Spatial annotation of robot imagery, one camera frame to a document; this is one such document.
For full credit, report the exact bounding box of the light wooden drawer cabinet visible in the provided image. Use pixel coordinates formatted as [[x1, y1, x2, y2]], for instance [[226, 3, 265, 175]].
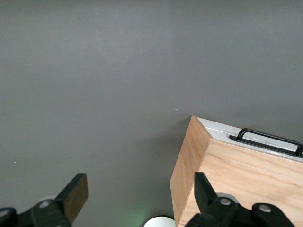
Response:
[[169, 115, 303, 227]]

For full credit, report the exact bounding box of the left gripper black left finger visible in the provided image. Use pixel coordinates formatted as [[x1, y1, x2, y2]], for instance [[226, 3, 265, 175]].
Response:
[[0, 173, 89, 227]]

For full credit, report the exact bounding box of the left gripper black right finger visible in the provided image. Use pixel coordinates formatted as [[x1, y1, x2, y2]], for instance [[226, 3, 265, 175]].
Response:
[[187, 172, 294, 227]]

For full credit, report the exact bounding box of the wooden drawer with white front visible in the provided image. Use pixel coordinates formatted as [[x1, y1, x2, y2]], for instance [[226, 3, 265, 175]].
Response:
[[197, 117, 303, 163]]

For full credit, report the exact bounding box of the black metal drawer handle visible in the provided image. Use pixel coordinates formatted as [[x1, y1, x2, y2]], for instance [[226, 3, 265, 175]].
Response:
[[229, 128, 303, 157]]

